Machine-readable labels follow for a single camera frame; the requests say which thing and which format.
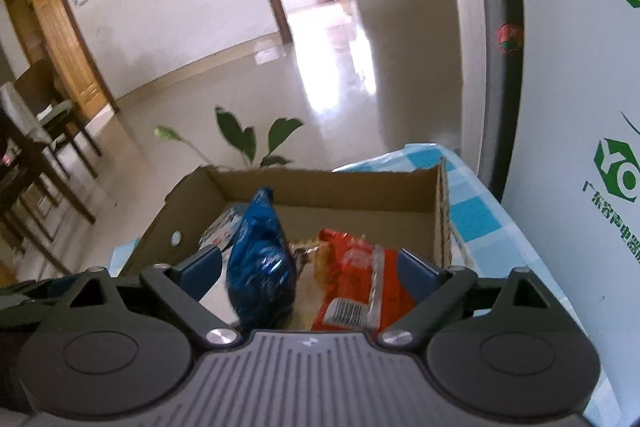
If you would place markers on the blue snack bag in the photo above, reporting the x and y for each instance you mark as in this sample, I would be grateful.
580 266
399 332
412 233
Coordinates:
261 271

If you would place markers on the wooden door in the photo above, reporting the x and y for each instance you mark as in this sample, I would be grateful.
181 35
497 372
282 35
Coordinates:
48 29

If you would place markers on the silver foil snack packet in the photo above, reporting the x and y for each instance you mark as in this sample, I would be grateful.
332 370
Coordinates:
220 233

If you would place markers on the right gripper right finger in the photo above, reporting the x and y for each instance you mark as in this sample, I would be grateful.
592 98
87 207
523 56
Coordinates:
437 292

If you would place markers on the orange snack bag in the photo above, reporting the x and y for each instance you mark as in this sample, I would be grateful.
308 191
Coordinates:
362 290

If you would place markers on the green potted plant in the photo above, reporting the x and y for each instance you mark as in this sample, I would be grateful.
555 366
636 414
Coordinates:
242 139

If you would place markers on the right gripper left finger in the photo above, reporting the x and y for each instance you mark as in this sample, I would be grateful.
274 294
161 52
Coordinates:
180 289

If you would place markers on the white cardboard milk box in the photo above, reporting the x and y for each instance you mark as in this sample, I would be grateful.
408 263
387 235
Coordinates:
394 210

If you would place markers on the beige snack packet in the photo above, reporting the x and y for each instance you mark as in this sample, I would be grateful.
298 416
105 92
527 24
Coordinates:
312 264

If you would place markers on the silver refrigerator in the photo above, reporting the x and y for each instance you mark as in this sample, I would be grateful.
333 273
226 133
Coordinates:
449 72

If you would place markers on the dark wooden chair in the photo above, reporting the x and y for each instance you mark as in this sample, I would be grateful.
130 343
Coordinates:
53 112

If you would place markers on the dark wooden dining table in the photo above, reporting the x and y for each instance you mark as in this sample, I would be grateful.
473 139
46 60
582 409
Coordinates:
25 170

